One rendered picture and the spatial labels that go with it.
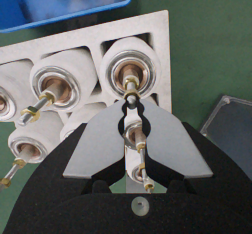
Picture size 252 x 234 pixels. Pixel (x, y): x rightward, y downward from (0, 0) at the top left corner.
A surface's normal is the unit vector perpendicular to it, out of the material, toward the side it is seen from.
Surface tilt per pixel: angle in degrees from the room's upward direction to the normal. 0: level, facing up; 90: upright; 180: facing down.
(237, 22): 0
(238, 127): 90
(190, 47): 0
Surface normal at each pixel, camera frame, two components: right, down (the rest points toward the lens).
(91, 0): -0.01, 0.50
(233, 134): -0.97, -0.21
